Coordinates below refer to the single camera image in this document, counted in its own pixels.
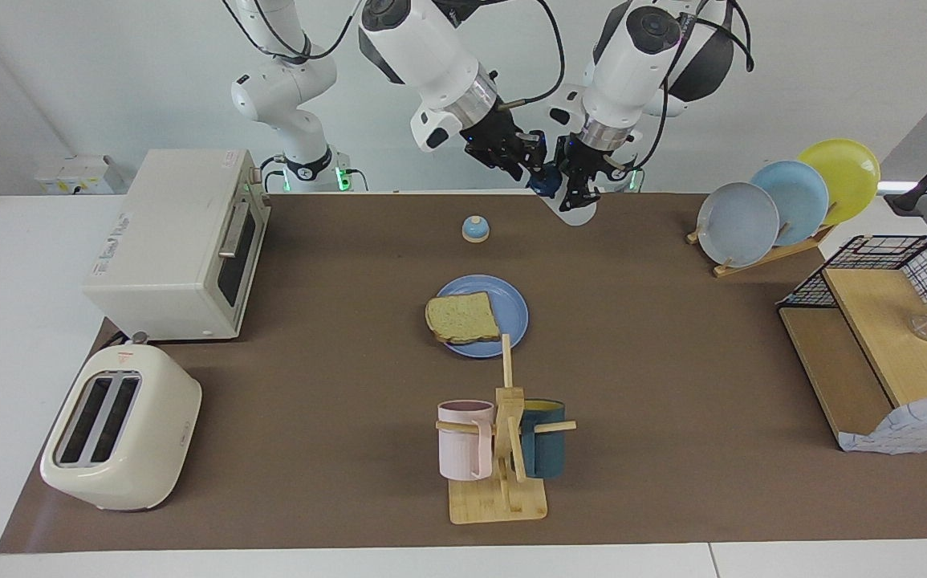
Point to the white squeeze bottle blue cap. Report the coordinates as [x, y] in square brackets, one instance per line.
[579, 217]

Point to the bamboo mug rack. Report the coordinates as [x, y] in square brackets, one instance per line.
[495, 502]

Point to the grey plate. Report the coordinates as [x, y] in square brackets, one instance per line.
[736, 225]

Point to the toasted bread slice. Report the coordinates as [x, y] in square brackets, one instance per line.
[463, 317]

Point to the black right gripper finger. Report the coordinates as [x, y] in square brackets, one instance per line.
[516, 170]
[537, 151]

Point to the periwinkle blue plate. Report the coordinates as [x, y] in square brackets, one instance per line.
[511, 313]

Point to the dark green mug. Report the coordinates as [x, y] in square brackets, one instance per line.
[547, 453]

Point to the white patterned cloth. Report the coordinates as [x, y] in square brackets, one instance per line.
[912, 425]

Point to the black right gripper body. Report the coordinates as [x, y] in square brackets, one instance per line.
[499, 140]

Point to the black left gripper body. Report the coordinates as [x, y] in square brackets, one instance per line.
[590, 160]

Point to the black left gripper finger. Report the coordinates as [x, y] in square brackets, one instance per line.
[591, 185]
[569, 185]

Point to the white toaster oven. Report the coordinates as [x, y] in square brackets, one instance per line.
[166, 233]

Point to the wooden plate rack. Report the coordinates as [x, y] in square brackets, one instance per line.
[752, 261]

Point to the yellow plate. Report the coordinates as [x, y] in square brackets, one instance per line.
[844, 172]

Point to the light blue plate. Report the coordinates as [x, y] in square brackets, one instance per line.
[800, 197]

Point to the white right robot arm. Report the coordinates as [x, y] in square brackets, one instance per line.
[423, 48]

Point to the pink mug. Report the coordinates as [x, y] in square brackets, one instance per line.
[463, 449]

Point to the small blue jar wooden knob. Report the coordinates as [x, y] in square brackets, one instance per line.
[475, 231]

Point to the wooden shelf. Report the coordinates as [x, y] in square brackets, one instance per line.
[880, 337]

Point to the brown table mat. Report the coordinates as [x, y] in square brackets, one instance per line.
[311, 441]

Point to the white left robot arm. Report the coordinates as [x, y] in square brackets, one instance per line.
[632, 64]

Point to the cream two-slot toaster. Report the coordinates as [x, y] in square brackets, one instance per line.
[158, 433]

